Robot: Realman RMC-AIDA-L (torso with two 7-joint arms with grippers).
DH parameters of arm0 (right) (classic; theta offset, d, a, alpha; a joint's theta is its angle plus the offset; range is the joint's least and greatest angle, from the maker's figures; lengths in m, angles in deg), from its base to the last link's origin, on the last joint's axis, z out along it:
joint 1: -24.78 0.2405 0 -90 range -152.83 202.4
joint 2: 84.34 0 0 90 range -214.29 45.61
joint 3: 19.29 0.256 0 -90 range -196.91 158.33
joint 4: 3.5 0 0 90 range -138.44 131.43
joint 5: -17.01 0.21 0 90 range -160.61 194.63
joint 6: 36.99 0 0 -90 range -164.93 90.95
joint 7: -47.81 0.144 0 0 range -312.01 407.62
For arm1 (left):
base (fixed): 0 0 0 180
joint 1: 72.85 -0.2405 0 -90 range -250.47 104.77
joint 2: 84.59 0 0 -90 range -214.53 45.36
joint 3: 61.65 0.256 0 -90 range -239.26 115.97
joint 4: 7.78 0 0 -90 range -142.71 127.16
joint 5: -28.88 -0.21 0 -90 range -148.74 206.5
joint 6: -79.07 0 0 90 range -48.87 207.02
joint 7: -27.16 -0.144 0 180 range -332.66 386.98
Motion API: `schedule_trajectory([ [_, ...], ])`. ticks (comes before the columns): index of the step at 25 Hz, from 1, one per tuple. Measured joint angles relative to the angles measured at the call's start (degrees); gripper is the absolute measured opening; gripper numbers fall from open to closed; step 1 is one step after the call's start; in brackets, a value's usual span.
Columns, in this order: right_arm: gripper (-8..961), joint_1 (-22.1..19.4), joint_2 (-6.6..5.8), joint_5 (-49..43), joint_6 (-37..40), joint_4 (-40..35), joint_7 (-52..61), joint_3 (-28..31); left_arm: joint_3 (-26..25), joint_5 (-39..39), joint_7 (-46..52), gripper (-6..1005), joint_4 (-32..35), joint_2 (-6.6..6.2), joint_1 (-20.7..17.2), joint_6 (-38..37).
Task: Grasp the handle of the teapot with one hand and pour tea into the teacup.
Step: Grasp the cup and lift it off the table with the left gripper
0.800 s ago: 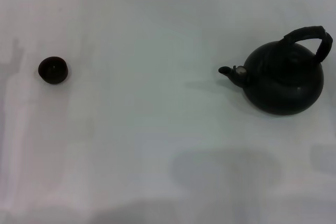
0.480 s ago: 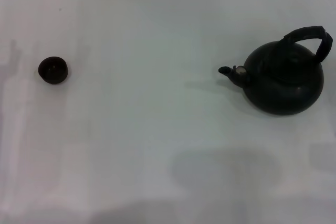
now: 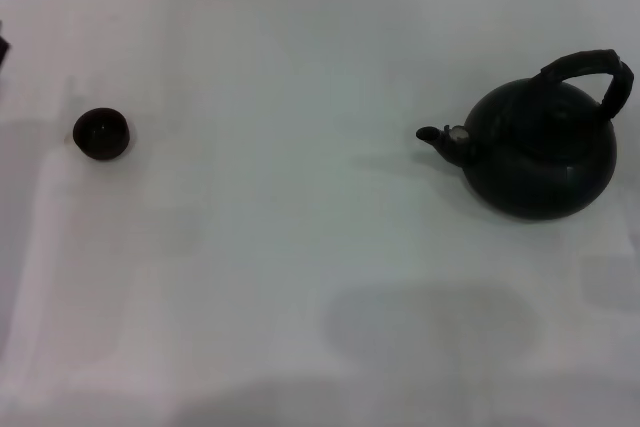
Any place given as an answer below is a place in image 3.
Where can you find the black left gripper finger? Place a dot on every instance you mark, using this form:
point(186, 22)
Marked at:
point(3, 44)

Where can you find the small dark brown teacup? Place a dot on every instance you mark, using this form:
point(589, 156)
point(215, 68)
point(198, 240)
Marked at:
point(102, 134)

